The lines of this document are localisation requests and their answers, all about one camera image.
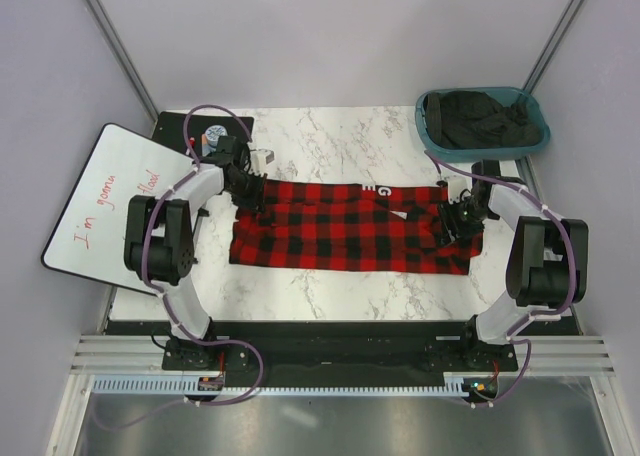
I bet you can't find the red black plaid shirt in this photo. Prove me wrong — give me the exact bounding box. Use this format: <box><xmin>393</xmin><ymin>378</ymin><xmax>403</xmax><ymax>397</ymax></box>
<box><xmin>229</xmin><ymin>179</ymin><xmax>483</xmax><ymax>276</ymax></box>

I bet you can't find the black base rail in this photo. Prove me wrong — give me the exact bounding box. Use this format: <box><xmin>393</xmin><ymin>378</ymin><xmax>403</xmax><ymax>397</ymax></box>
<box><xmin>162</xmin><ymin>321</ymin><xmax>518</xmax><ymax>387</ymax></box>

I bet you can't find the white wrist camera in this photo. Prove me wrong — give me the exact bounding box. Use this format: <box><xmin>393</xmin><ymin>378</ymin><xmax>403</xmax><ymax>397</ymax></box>
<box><xmin>250</xmin><ymin>149</ymin><xmax>275</xmax><ymax>175</ymax></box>
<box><xmin>437</xmin><ymin>176</ymin><xmax>471</xmax><ymax>204</ymax></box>

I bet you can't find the white dry erase board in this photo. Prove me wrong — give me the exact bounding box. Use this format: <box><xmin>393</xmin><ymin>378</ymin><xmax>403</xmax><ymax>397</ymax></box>
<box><xmin>41</xmin><ymin>124</ymin><xmax>192</xmax><ymax>294</ymax></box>

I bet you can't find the black mat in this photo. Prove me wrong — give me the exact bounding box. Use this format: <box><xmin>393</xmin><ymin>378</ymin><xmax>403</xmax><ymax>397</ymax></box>
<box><xmin>151</xmin><ymin>111</ymin><xmax>254</xmax><ymax>171</ymax></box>

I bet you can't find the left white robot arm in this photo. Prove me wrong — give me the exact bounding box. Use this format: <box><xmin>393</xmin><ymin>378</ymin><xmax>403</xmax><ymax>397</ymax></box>
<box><xmin>124</xmin><ymin>136</ymin><xmax>266</xmax><ymax>369</ymax></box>

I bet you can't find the teal plastic bin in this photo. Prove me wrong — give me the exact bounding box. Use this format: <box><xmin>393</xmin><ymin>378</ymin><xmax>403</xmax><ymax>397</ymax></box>
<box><xmin>415</xmin><ymin>86</ymin><xmax>551</xmax><ymax>163</ymax></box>

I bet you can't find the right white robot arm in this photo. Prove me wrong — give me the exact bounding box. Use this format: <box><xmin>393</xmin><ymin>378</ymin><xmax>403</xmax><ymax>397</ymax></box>
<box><xmin>438</xmin><ymin>160</ymin><xmax>589</xmax><ymax>370</ymax></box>

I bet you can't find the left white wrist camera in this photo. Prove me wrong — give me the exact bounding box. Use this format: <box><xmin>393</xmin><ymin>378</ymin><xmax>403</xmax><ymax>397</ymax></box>
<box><xmin>250</xmin><ymin>149</ymin><xmax>275</xmax><ymax>175</ymax></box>

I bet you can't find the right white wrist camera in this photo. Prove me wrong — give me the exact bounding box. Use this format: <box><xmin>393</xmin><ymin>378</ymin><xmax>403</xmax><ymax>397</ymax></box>
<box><xmin>437</xmin><ymin>176</ymin><xmax>471</xmax><ymax>204</ymax></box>

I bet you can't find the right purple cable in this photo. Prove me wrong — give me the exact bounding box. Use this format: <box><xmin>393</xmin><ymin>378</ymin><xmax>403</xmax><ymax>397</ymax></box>
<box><xmin>424</xmin><ymin>149</ymin><xmax>576</xmax><ymax>410</ymax></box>

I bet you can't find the white blue lidded jar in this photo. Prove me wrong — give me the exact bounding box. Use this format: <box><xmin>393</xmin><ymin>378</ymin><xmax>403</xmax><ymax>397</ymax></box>
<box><xmin>203</xmin><ymin>125</ymin><xmax>228</xmax><ymax>150</ymax></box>

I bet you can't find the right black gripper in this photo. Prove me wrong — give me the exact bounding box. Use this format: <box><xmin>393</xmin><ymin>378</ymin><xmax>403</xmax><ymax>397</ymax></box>
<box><xmin>436</xmin><ymin>195</ymin><xmax>495</xmax><ymax>247</ymax></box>

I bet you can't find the purple cable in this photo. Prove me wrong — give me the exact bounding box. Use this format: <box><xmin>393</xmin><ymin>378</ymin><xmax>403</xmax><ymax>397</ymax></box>
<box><xmin>424</xmin><ymin>149</ymin><xmax>576</xmax><ymax>410</ymax></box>
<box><xmin>92</xmin><ymin>103</ymin><xmax>265</xmax><ymax>431</ymax></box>

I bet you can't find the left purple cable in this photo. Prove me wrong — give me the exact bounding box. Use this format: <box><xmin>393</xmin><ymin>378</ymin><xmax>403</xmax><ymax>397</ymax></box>
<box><xmin>92</xmin><ymin>103</ymin><xmax>265</xmax><ymax>431</ymax></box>

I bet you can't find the black clothing in bin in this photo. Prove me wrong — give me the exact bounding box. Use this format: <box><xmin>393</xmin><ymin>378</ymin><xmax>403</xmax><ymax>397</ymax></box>
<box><xmin>423</xmin><ymin>90</ymin><xmax>543</xmax><ymax>150</ymax></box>

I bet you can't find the light blue cable duct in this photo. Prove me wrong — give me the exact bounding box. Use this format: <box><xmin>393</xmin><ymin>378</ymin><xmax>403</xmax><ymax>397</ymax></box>
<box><xmin>91</xmin><ymin>373</ymin><xmax>480</xmax><ymax>397</ymax></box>

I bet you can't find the blue orange eraser stick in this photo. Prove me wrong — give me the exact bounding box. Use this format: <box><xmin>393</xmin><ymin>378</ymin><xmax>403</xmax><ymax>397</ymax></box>
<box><xmin>201</xmin><ymin>134</ymin><xmax>211</xmax><ymax>156</ymax></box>

